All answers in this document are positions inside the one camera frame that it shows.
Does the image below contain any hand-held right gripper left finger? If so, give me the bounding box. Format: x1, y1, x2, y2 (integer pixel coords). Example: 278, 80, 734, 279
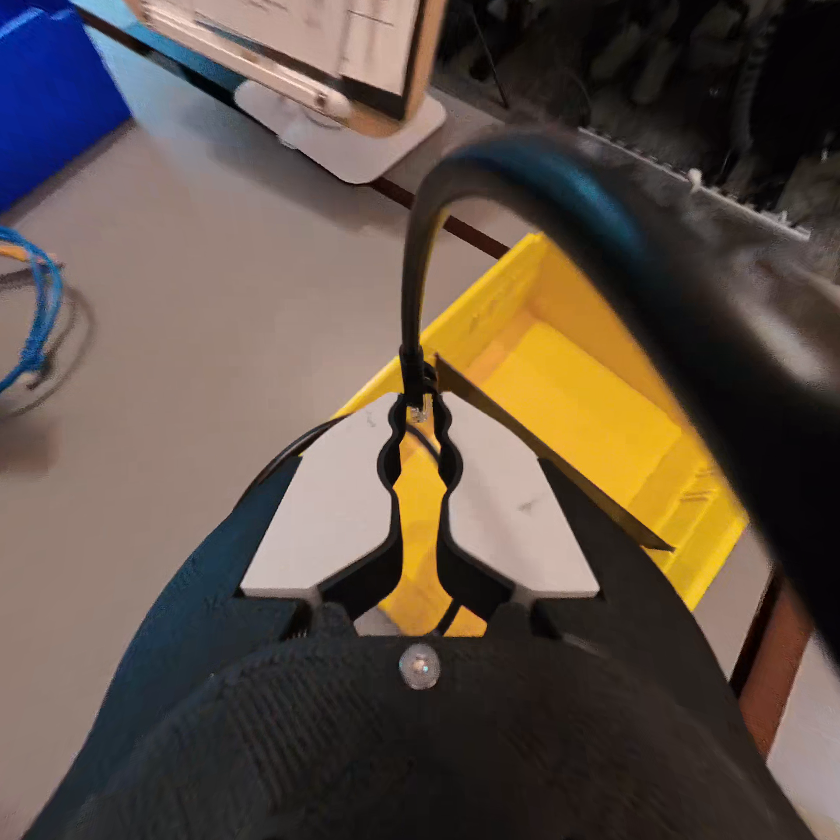
239, 392, 404, 614

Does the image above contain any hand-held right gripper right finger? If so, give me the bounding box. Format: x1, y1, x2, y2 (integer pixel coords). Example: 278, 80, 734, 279
433, 394, 601, 621

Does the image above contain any yellow plastic bin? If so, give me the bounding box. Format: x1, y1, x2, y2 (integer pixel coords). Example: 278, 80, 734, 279
335, 233, 749, 637

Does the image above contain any black network cable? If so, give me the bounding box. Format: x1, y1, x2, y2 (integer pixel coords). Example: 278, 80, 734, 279
252, 128, 840, 664

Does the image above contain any blue network cable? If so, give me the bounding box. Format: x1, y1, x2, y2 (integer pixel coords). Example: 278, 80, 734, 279
0, 226, 67, 395

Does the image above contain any grey desk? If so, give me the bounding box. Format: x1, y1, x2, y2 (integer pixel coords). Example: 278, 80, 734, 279
764, 630, 840, 815
0, 13, 785, 840

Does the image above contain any white board stand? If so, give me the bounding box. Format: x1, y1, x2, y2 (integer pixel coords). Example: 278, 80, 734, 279
233, 82, 448, 186

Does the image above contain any wooden instruction board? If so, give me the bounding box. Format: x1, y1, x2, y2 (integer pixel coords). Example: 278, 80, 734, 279
125, 0, 448, 139

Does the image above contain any blue plastic bin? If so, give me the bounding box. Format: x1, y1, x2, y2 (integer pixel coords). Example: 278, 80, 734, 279
0, 0, 132, 214

